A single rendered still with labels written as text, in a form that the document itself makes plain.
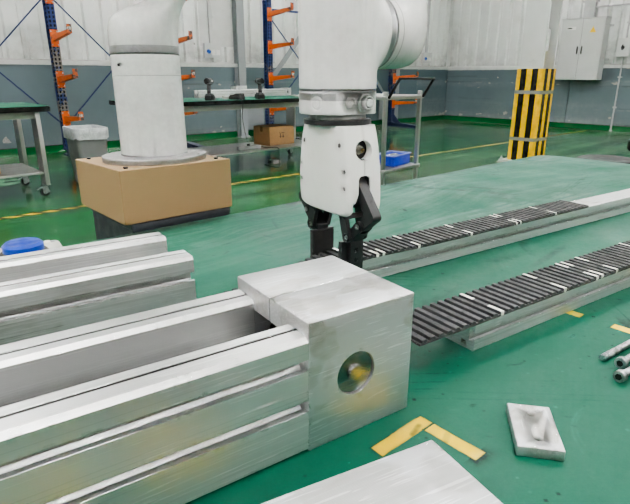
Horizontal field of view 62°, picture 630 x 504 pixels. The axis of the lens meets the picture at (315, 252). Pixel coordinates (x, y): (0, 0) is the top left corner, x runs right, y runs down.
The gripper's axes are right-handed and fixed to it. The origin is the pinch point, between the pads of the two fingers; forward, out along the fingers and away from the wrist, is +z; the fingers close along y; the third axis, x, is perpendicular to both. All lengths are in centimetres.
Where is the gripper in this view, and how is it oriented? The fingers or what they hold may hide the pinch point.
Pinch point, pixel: (335, 250)
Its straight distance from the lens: 63.5
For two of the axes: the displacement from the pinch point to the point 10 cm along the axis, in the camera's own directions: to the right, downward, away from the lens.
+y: -5.6, -2.6, 7.9
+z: 0.0, 9.5, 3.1
